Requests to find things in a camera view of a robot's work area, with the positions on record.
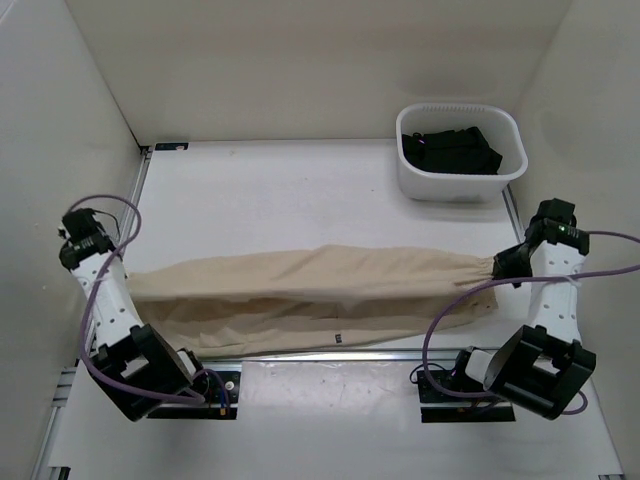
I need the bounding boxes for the beige trousers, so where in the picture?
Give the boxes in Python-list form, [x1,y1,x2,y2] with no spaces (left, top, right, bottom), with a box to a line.
[127,245,497,357]

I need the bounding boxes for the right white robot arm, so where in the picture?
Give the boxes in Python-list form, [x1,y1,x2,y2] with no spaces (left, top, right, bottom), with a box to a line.
[449,217,596,420]

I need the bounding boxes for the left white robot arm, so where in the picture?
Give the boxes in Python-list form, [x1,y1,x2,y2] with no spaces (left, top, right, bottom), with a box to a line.
[59,208,210,421]

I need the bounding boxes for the black folded trousers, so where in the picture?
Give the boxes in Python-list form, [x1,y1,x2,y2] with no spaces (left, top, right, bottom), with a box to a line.
[401,127,503,175]

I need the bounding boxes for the white plastic basket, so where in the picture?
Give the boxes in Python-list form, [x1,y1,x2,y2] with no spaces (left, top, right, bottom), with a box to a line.
[396,103,528,203]

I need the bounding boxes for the small blue label sticker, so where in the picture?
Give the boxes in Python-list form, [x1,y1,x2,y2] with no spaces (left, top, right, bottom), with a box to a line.
[154,142,189,151]

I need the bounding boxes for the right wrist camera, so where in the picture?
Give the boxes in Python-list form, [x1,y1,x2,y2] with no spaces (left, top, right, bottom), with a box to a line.
[532,198,577,227]

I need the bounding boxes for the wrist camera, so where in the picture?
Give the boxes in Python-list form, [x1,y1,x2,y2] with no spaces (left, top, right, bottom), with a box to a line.
[532,198,577,227]
[58,208,105,243]

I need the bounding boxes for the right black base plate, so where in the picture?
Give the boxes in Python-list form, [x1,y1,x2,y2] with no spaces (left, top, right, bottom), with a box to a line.
[411,369,516,424]

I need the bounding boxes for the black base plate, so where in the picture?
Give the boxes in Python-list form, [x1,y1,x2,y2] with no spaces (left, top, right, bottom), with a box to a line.
[411,369,516,424]
[148,370,241,421]

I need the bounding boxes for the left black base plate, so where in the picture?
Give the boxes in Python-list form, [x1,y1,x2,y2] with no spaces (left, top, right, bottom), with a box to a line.
[148,370,241,421]

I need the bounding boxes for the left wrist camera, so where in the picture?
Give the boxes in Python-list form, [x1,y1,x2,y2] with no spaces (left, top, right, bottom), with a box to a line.
[58,208,105,243]

